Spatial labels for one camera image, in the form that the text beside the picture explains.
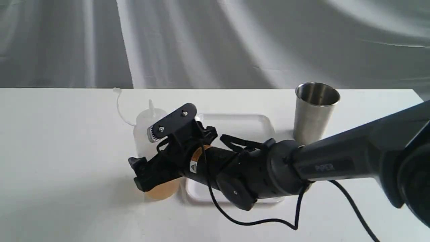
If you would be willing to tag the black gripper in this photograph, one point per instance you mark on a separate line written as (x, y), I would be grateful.
(183, 152)

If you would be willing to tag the translucent squeeze bottle amber liquid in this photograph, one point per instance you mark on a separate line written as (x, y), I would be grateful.
(146, 148)

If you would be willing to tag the stainless steel cup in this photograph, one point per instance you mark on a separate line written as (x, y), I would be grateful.
(313, 108)

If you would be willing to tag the white rectangular plastic tray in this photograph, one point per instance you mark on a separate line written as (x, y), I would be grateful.
(253, 127)

